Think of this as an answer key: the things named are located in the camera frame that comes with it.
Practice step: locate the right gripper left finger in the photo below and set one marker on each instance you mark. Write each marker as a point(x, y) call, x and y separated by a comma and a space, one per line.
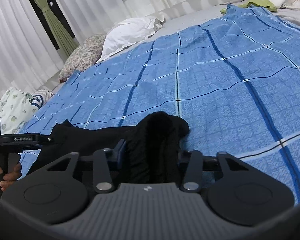
point(52, 195)

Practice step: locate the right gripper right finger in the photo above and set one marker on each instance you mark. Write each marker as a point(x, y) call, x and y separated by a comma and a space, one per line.
point(232, 189)

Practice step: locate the black pants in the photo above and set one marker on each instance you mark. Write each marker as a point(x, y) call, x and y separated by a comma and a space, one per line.
point(150, 154)

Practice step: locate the person's left hand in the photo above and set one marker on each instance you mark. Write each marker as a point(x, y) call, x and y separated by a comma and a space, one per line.
point(10, 178)

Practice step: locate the white floral duvet bundle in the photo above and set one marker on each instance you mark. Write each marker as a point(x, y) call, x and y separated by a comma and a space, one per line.
point(15, 110)

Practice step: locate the striped navy white cloth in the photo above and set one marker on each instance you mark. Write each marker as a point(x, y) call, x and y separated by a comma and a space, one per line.
point(40, 98)

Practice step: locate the white sheer curtain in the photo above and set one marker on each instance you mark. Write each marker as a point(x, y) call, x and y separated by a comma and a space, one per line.
point(29, 53)

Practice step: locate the blue checked bed cover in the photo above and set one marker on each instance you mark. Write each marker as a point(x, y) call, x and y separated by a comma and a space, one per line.
point(234, 79)

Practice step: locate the green curtain left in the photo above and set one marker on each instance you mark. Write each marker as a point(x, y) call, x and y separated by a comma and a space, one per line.
point(61, 35)

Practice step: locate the floral brown pillow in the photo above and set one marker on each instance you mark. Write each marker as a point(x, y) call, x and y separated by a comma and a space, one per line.
point(83, 57)

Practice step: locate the white pillow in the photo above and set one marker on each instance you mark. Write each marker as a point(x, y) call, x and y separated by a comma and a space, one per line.
point(130, 32)

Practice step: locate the green cloth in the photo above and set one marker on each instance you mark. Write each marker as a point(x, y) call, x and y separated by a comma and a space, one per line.
point(259, 3)

